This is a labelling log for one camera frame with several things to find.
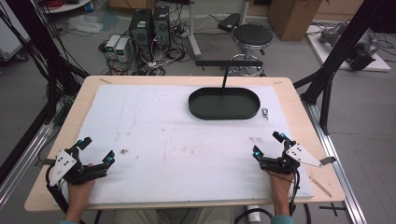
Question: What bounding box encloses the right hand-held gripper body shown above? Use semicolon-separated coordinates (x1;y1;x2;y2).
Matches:
260;140;324;175

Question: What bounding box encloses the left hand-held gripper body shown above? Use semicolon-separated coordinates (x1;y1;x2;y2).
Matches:
46;146;108;188

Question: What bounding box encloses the person's left hand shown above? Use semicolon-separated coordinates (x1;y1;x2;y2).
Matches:
65;162;96;207

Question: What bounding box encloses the person's right hand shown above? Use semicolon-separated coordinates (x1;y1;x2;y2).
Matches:
268;169;295;203

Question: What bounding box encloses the grey tape piece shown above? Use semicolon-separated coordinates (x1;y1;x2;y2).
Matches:
37;158;57;167

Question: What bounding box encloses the dark tape piece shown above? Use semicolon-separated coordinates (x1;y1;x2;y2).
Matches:
319;156;338;166

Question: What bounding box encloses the thin wooden stick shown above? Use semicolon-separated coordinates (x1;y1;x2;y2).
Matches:
307;175;333;199

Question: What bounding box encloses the black oval tray stand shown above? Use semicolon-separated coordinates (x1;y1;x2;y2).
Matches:
188;59;264;121

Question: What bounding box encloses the white cylinder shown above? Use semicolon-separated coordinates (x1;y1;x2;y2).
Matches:
246;204;262;224

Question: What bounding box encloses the black tape cross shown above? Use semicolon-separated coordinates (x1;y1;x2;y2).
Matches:
318;202;347;217

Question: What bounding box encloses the white foam mat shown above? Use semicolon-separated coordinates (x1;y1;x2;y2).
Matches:
60;84;315;206

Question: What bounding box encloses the white floor board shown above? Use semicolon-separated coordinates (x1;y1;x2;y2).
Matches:
305;24;392;73

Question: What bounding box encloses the white power supply unit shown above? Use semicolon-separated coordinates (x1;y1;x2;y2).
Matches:
105;34;122;61
114;37;131;63

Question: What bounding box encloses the black round stool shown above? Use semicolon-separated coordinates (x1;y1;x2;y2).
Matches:
228;23;275;77

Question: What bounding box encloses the grey robot part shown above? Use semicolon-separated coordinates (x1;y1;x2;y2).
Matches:
318;21;347;45

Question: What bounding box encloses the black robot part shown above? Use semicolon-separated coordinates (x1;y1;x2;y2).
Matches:
346;36;380;72

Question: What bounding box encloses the brown cardboard box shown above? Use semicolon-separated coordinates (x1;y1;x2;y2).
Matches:
267;0;323;42

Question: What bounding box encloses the clear plastic bag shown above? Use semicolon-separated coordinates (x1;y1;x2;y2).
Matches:
66;14;104;34

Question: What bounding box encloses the black computer tower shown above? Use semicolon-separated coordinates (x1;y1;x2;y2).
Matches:
151;5;172;49
128;8;154;63

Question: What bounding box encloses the black flat case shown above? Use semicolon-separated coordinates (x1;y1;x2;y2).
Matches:
217;12;242;34

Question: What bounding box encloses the white desk leg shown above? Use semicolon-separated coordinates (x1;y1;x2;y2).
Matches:
186;0;203;61

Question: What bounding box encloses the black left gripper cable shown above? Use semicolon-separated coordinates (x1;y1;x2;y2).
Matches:
45;163;70;216

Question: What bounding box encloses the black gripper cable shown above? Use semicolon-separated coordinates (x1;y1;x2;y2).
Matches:
45;163;70;216
288;169;302;217

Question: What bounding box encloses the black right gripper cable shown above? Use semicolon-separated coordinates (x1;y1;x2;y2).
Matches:
288;169;302;217

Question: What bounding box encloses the aluminium rail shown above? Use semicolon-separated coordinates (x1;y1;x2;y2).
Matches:
303;100;369;224
0;120;58;210

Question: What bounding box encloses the black hose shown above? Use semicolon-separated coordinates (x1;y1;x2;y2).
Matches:
233;207;276;224

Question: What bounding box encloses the black frame strut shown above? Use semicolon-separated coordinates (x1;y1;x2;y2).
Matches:
293;0;396;135
0;0;91;185

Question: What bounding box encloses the tangle of floor cables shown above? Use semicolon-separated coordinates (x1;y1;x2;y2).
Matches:
134;43;191;77

